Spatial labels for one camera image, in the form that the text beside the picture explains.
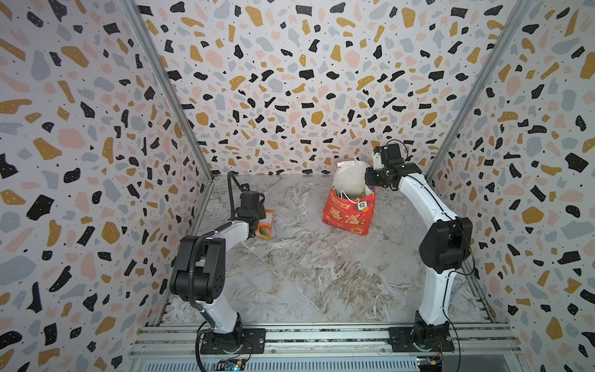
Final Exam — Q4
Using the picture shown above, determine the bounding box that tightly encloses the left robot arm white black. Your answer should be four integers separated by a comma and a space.
170, 191, 266, 353

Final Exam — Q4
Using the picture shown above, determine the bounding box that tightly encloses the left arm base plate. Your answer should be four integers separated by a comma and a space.
199, 328, 267, 355

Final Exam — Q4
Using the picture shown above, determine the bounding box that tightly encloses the right circuit board with wires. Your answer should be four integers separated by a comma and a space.
416, 356, 443, 372

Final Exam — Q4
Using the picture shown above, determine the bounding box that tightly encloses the red paper gift bag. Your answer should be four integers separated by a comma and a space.
322, 160, 376, 237

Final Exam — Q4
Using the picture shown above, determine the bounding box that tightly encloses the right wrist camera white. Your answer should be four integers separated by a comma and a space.
373, 148, 384, 171

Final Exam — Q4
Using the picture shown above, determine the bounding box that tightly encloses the orange fruit candy packet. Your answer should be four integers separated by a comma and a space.
256, 209, 274, 241

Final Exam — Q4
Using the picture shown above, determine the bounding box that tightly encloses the aluminium mounting rail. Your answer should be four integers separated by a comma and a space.
123, 323, 530, 371

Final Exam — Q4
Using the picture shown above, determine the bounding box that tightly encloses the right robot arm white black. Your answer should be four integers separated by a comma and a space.
365, 140, 473, 351

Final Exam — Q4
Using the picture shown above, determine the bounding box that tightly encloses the left green circuit board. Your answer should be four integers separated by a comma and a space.
214, 358, 247, 371

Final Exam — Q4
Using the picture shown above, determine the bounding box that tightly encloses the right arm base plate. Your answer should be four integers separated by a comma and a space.
387, 326, 456, 353

